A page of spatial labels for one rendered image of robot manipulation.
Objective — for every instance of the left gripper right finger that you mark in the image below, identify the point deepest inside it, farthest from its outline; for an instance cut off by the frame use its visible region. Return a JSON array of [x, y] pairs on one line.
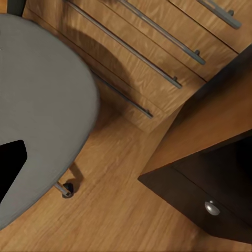
[[244, 156]]

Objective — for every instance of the swivel chair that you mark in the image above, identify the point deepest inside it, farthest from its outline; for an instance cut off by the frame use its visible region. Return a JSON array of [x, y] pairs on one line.
[[49, 99]]

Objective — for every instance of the cabinet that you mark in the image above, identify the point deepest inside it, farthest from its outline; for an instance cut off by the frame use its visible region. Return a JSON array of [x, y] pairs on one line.
[[148, 56], [194, 168]]

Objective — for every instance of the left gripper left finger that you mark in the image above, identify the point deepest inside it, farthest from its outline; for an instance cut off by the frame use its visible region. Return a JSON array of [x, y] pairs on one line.
[[12, 157]]

